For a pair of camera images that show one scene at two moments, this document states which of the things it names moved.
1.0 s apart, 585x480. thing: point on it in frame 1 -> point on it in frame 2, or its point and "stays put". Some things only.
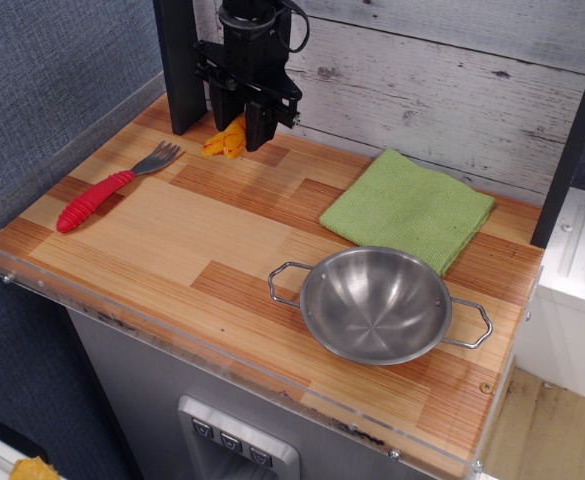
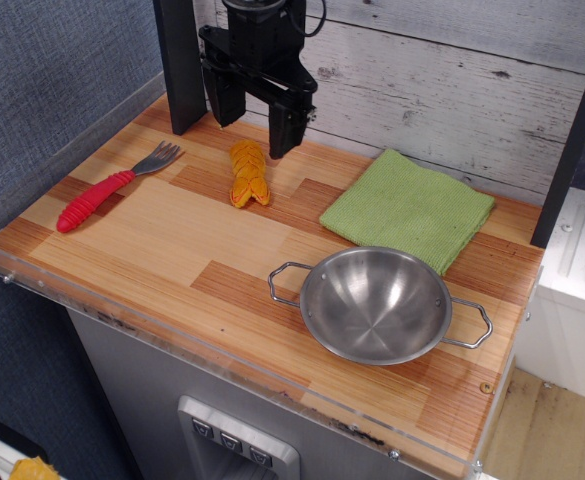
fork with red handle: x=85 y=205 stays put
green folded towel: x=399 y=202 stays put
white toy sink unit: x=567 y=338 stays put
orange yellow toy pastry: x=230 y=141 -> x=249 y=160
